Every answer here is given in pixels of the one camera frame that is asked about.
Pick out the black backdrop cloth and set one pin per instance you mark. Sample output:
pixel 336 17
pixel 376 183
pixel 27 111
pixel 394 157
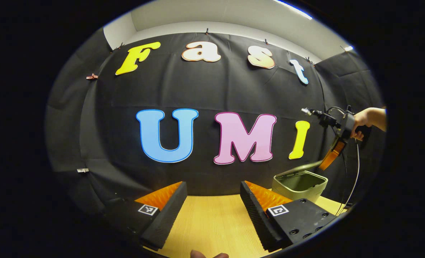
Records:
pixel 198 89

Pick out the white clip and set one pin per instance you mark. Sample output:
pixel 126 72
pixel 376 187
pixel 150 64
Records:
pixel 82 170

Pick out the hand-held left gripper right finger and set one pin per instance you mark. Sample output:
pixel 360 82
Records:
pixel 257 218

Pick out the red clip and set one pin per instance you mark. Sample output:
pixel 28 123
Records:
pixel 92 76

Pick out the light green desktop garbage bin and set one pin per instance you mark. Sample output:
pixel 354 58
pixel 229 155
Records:
pixel 287 193

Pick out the small ceiling light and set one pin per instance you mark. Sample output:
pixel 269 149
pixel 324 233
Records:
pixel 348 48

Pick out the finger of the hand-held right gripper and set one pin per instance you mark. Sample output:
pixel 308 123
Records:
pixel 331 154

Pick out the long ceiling light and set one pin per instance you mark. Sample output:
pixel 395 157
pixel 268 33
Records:
pixel 293 9

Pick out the wooden desktop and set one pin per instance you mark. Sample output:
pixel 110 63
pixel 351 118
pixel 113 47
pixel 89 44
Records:
pixel 212 225

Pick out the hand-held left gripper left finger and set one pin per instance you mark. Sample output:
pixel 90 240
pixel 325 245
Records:
pixel 166 218

